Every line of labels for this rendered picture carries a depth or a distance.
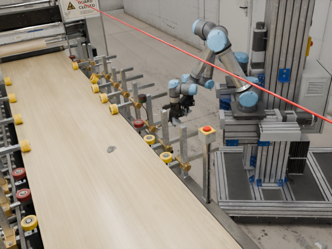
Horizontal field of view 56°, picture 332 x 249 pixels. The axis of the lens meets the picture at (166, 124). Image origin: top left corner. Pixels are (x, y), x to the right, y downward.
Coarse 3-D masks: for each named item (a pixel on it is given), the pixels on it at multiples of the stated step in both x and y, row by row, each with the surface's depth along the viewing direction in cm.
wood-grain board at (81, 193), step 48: (48, 96) 295; (96, 96) 288; (48, 144) 224; (96, 144) 220; (144, 144) 216; (48, 192) 181; (96, 192) 178; (144, 192) 176; (48, 240) 152; (96, 240) 150; (144, 240) 148; (192, 240) 146
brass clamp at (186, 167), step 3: (177, 159) 211; (180, 159) 211; (180, 162) 208; (180, 165) 209; (183, 165) 205; (186, 165) 205; (189, 165) 205; (183, 168) 205; (186, 168) 205; (189, 168) 207; (186, 171) 207
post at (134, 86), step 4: (132, 84) 249; (136, 84) 250; (132, 88) 252; (136, 88) 251; (132, 92) 255; (136, 92) 253; (136, 96) 254; (136, 100) 256; (136, 108) 259; (136, 112) 261; (136, 116) 264; (140, 116) 265
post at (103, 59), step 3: (102, 57) 305; (105, 57) 306; (102, 60) 308; (105, 60) 308; (102, 63) 311; (105, 63) 309; (105, 66) 310; (105, 69) 312; (105, 72) 313; (108, 81) 319; (108, 87) 322; (108, 90) 323; (111, 90) 325; (108, 93) 326
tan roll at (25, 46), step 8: (32, 40) 395; (40, 40) 396; (56, 40) 407; (64, 40) 412; (0, 48) 378; (8, 48) 381; (16, 48) 385; (24, 48) 389; (32, 48) 394; (40, 48) 400; (0, 56) 383
